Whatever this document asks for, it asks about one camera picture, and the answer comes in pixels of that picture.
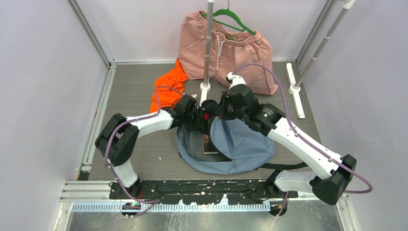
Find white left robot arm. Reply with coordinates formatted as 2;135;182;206
95;94;204;199

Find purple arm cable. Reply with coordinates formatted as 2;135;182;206
103;85;186;218
232;63;373;218

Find orange shirt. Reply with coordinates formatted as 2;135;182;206
149;58;188;113

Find pink shorts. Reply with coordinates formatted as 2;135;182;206
178;11;279;95

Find white right rack stand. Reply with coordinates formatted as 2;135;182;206
286;0;355;119

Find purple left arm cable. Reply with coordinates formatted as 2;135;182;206
103;85;186;218

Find green clothes hanger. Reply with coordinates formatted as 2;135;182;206
200;0;256;36

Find Three Days to See book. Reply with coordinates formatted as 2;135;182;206
203;134;219;154

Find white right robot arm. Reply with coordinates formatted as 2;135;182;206
217;84;357;205

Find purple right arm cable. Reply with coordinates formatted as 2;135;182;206
232;63;373;218

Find light blue backpack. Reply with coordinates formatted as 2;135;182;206
176;116;307;175

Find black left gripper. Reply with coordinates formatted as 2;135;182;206
184;106;208;131

